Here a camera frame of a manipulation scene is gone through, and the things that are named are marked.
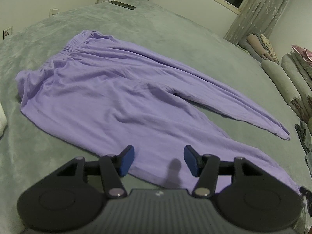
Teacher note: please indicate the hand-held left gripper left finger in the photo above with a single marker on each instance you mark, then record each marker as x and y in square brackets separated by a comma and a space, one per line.
[126, 160]

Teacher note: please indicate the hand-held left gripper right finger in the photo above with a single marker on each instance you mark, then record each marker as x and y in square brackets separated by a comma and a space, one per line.
[191, 160]

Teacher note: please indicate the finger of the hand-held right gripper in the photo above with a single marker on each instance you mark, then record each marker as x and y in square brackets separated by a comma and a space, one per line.
[304, 191]

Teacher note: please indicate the purple pants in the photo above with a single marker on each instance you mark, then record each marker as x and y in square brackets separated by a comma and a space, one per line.
[109, 97]

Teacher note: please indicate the dark grey folded clothes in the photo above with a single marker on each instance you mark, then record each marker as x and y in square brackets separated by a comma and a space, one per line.
[303, 136]

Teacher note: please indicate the grey rolled duvet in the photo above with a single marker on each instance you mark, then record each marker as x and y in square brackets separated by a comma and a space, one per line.
[280, 82]

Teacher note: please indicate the grey plush bed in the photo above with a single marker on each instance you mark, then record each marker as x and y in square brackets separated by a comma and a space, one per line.
[182, 36]

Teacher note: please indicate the white cloth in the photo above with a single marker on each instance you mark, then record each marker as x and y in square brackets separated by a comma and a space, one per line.
[2, 119]

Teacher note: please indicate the beige folded blanket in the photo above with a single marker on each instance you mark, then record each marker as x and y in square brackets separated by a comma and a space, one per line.
[256, 45]

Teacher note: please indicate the mauve quilted pillow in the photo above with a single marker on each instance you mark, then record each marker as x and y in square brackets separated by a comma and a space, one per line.
[303, 53]

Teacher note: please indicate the black smartphone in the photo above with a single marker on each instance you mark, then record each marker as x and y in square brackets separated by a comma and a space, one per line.
[123, 4]

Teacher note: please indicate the grey star-print curtain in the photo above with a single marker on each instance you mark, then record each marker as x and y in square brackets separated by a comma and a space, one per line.
[260, 12]

